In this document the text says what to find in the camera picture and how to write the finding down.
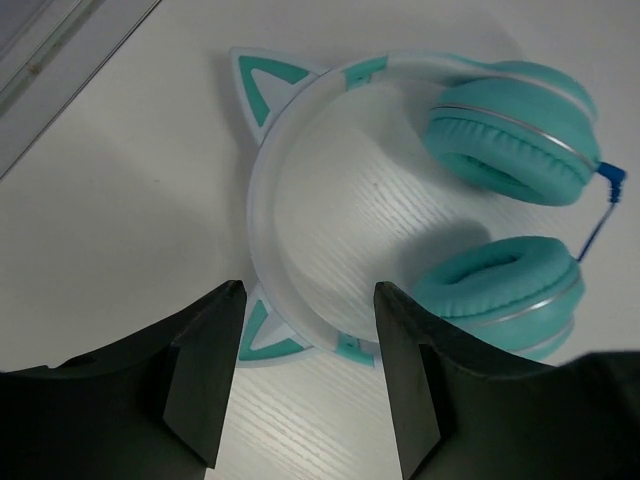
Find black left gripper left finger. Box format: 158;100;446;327
1;280;246;479

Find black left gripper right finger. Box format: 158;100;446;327
374;282;639;479

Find blue headphone cable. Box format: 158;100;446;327
577;160;628;263

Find teal cat ear headphones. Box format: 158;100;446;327
230;48;601;368

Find aluminium left side rail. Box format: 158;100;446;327
1;0;158;176

